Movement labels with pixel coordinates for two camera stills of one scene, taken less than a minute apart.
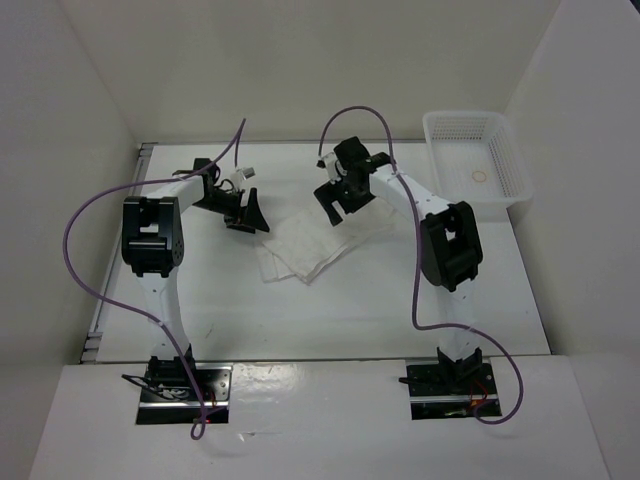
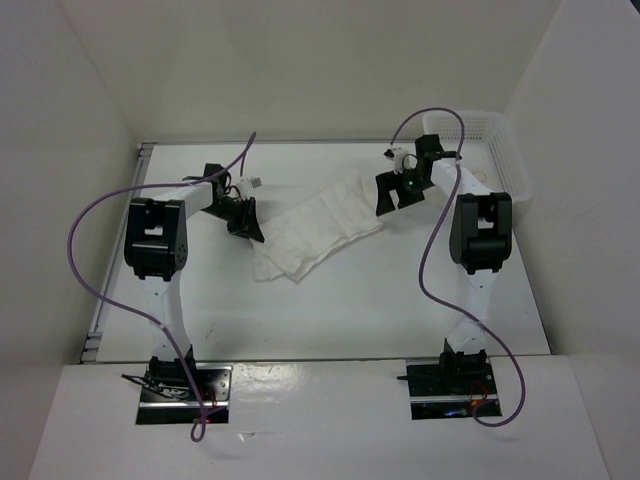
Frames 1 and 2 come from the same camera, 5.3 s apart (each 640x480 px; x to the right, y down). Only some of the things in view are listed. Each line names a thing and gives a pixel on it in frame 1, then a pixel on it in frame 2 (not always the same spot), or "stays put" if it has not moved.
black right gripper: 329,193 → 392,181
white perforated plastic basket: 475,158 stays put
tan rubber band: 477,179 stays put
